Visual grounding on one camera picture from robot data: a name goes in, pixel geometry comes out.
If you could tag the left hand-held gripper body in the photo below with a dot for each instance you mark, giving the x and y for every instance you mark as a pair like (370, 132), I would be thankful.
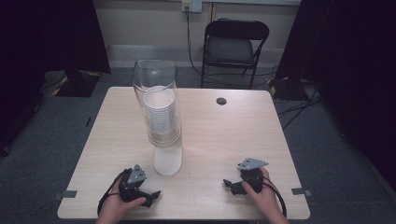
(134, 183)

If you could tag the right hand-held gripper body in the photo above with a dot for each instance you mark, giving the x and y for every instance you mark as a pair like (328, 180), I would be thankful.
(251, 174)

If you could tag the stack of white paper cups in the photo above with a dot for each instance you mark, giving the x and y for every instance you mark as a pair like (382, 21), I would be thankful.
(160, 109)

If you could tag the clear plastic cup dispenser tube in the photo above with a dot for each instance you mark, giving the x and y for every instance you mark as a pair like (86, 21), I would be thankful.
(155, 74)

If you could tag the person's left hand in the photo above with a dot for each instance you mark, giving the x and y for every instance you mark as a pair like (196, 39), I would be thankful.
(118, 205)

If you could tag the person's right hand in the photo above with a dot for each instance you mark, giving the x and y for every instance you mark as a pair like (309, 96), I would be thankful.
(264, 199)

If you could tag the single white plastic cup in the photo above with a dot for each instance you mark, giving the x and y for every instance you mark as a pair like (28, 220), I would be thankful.
(168, 161)

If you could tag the grey tape strip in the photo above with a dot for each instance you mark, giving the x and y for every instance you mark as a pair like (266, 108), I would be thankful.
(67, 194)
(300, 191)

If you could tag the black table grommet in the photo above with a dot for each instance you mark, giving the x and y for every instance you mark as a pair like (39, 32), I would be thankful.
(221, 101)

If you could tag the black stand base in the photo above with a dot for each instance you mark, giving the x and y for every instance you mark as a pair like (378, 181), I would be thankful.
(285, 90)
(79, 84)

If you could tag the black folding chair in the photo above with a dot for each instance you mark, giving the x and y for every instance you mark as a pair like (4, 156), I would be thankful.
(232, 49)

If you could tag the dark curtain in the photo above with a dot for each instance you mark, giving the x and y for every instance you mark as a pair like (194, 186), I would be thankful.
(351, 68)
(37, 46)

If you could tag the white wall outlet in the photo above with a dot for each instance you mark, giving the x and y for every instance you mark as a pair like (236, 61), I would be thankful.
(192, 5)

